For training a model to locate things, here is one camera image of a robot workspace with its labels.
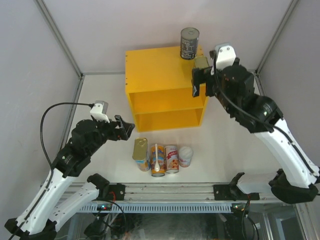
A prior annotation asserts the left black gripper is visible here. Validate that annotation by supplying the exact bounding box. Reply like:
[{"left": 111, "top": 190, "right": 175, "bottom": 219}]
[{"left": 85, "top": 115, "right": 135, "bottom": 156}]

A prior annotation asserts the gold rectangular tin blue label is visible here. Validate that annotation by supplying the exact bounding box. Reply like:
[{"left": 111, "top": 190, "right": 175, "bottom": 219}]
[{"left": 193, "top": 55, "right": 210, "bottom": 69}]

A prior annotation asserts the black cylindrical can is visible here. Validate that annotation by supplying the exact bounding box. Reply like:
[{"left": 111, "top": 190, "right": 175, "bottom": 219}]
[{"left": 180, "top": 27, "right": 200, "bottom": 60}]

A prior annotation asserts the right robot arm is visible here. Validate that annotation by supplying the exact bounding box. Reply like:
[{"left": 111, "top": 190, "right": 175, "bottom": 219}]
[{"left": 191, "top": 58, "right": 320, "bottom": 204}]

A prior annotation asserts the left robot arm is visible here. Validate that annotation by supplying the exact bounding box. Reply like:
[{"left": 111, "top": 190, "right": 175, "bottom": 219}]
[{"left": 4, "top": 115, "right": 135, "bottom": 240}]

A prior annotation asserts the yellow wooden shelf cabinet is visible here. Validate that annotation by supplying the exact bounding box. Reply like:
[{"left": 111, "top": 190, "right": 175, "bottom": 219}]
[{"left": 125, "top": 46, "right": 208, "bottom": 132}]

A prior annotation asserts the orange can with spoon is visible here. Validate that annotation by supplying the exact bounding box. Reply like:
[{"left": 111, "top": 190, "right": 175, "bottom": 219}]
[{"left": 150, "top": 144, "right": 166, "bottom": 177}]

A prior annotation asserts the red white labelled can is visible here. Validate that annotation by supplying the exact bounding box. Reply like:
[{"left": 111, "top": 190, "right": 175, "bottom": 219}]
[{"left": 164, "top": 145, "right": 179, "bottom": 174}]

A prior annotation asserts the white lidded pink can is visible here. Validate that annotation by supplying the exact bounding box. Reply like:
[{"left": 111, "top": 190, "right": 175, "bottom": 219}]
[{"left": 178, "top": 146, "right": 194, "bottom": 168}]

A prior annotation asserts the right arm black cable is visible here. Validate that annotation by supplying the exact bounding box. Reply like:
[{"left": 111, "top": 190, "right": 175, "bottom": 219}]
[{"left": 209, "top": 49, "right": 316, "bottom": 176}]

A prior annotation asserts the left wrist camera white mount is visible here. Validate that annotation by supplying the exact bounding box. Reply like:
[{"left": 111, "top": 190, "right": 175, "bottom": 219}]
[{"left": 90, "top": 100, "right": 110, "bottom": 123}]

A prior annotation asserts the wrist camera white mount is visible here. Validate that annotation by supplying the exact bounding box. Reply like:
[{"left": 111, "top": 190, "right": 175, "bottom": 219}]
[
  {"left": 90, "top": 100, "right": 110, "bottom": 123},
  {"left": 209, "top": 43, "right": 236, "bottom": 76}
]

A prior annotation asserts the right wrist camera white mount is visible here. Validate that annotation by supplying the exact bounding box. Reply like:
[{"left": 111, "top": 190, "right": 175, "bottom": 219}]
[{"left": 209, "top": 43, "right": 236, "bottom": 76}]

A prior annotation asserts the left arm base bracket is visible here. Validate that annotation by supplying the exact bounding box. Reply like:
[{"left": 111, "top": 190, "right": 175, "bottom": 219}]
[{"left": 97, "top": 183, "right": 126, "bottom": 202}]

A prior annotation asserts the aluminium mounting rail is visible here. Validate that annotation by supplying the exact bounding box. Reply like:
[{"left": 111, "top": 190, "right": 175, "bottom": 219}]
[{"left": 62, "top": 181, "right": 309, "bottom": 202}]

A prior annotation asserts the grey slotted cable duct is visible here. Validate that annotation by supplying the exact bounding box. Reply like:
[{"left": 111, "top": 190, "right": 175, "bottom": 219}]
[{"left": 78, "top": 202, "right": 233, "bottom": 214}]

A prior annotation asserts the left camera black cable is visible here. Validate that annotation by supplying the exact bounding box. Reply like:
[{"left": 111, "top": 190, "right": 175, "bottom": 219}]
[{"left": 9, "top": 102, "right": 95, "bottom": 240}]

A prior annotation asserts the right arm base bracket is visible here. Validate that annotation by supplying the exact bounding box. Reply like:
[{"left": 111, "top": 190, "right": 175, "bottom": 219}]
[{"left": 213, "top": 184, "right": 260, "bottom": 201}]

